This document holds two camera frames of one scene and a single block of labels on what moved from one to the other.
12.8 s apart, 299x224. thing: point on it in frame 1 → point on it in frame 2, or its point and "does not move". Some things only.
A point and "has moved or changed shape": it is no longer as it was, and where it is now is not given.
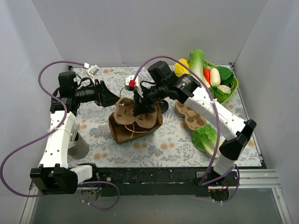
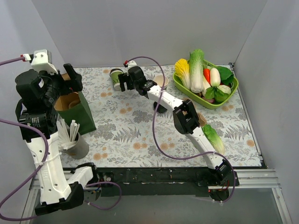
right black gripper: [141, 102] → [127, 78]
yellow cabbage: [180, 69] does not move
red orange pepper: [206, 72] does not move
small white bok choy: [225, 89] does not move
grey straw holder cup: [80, 150] does not move
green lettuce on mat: [205, 139] does not move
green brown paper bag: [123, 132] → [72, 108]
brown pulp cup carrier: [123, 114] has moved or changed shape
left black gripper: [103, 94] → [70, 78]
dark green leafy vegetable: [226, 78] does not move
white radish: [215, 78] does not move
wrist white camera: [93, 70] → [42, 61]
